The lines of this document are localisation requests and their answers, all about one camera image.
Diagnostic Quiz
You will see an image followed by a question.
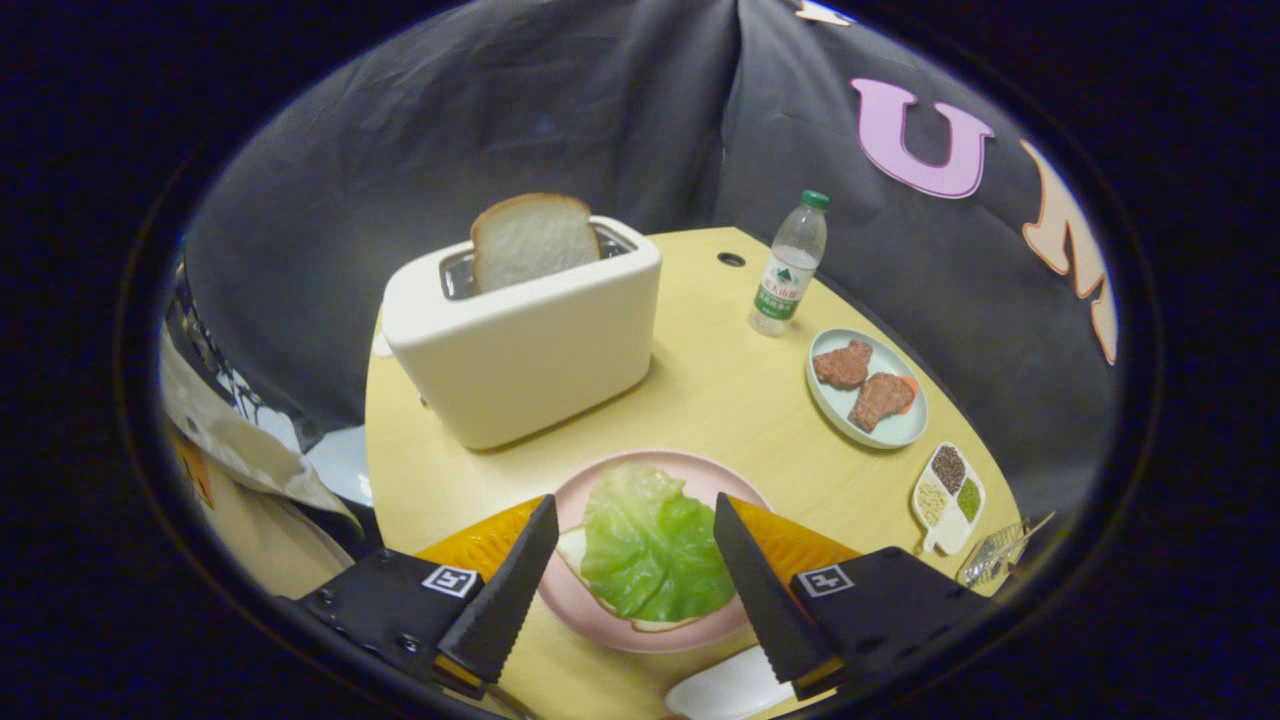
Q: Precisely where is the white plate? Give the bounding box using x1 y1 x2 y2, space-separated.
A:
665 645 801 720

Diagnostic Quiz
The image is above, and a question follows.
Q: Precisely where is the plain bread slice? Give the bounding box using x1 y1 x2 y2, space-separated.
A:
470 193 602 294

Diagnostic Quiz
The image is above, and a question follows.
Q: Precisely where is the white divided grain dish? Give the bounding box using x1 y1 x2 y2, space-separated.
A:
911 442 987 557

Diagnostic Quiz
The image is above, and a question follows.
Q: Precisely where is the white toaster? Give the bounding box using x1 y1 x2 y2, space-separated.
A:
381 216 663 451

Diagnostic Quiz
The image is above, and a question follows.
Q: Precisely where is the clear plastic water bottle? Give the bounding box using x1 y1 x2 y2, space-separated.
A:
748 190 830 338

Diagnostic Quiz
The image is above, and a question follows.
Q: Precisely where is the bread slice under ham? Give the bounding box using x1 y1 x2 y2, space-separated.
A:
556 527 701 634

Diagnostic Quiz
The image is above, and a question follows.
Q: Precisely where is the brown meat patty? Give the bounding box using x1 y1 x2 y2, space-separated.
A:
848 372 916 433
812 340 874 390

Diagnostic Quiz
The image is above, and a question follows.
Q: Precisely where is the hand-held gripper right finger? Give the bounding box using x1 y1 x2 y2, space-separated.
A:
713 492 994 701

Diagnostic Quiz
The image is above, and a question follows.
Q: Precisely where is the metal wire holder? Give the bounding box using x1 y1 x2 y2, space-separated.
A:
958 512 1056 589

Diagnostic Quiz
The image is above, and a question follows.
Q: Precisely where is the pink plate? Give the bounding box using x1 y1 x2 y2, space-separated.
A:
537 449 776 655

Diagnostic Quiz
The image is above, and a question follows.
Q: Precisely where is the pale green plate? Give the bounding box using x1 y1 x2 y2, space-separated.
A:
806 328 929 450

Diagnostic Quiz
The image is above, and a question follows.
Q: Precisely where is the black backdrop cloth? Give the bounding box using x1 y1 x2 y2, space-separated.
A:
180 0 1121 521

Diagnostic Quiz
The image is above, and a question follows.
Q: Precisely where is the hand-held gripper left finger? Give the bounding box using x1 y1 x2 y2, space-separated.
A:
300 494 561 686

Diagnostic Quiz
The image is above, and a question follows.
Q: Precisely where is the person's beige jacket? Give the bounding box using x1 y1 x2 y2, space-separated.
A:
160 330 366 601

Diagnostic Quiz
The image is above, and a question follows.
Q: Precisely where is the green lettuce leaf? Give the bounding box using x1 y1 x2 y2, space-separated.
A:
580 464 738 623

